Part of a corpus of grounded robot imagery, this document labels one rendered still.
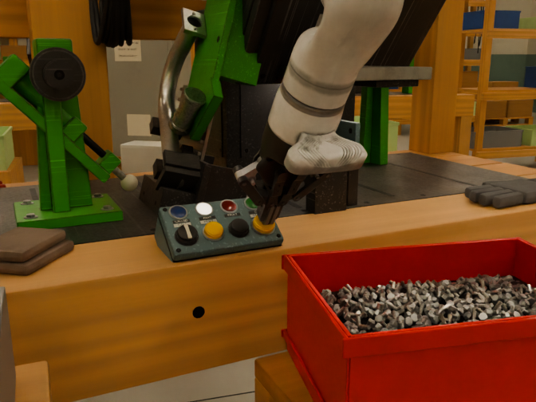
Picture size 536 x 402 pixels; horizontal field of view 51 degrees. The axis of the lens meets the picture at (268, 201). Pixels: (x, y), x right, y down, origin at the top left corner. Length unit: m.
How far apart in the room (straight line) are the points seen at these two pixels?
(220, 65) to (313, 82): 0.38
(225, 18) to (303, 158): 0.41
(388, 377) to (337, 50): 0.29
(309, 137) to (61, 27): 0.75
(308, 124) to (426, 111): 1.11
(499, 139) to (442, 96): 4.61
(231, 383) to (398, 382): 1.66
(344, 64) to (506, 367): 0.31
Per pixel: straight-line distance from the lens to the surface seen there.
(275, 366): 0.67
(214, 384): 2.16
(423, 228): 0.87
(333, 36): 0.52
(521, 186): 1.08
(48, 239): 0.74
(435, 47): 1.65
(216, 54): 0.92
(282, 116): 0.59
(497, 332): 0.54
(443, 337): 0.51
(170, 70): 1.04
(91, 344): 0.70
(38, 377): 0.60
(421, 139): 1.69
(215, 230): 0.71
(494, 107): 10.67
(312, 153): 0.57
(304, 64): 0.56
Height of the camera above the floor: 1.14
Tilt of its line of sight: 14 degrees down
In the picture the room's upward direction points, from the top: straight up
